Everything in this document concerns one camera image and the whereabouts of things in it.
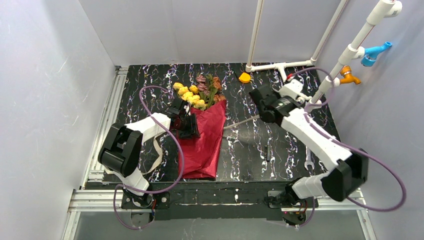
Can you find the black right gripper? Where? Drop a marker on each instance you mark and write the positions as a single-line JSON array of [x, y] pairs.
[[260, 104]]

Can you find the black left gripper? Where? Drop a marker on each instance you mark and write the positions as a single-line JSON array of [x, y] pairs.
[[185, 117]]

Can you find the yellow fake flower bunch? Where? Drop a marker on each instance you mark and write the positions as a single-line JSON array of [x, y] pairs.
[[190, 94]]

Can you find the maroon wrapping paper sheet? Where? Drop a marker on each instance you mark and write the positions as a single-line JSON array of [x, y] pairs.
[[201, 155]]

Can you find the orange fake flower stem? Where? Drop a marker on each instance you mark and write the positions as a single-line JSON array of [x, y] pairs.
[[214, 92]]

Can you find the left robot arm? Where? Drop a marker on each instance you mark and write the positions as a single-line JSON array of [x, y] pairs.
[[121, 148]]

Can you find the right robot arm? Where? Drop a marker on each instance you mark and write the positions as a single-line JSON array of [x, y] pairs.
[[346, 170]]

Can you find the pink fake flower stem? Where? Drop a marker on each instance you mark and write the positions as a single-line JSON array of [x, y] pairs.
[[202, 83]]

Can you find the white pipe valve fitting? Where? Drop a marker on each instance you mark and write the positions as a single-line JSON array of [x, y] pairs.
[[302, 99]]

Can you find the orange plastic piece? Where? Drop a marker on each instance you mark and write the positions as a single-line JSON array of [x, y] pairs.
[[244, 78]]

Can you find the black comb strip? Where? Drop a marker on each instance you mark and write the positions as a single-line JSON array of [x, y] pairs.
[[267, 153]]

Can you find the silver wrench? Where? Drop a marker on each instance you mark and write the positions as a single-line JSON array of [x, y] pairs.
[[308, 164]]

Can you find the orange plastic tap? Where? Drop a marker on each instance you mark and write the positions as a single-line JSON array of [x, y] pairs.
[[348, 77]]

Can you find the blue plastic tap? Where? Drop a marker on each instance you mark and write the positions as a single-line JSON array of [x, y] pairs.
[[371, 54]]

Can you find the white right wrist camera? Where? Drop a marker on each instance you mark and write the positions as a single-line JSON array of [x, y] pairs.
[[292, 88]]

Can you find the aluminium frame rail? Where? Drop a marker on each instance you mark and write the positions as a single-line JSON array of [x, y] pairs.
[[90, 197]]

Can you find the white PVC pipe frame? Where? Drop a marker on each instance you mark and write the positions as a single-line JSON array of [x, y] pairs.
[[352, 29]]

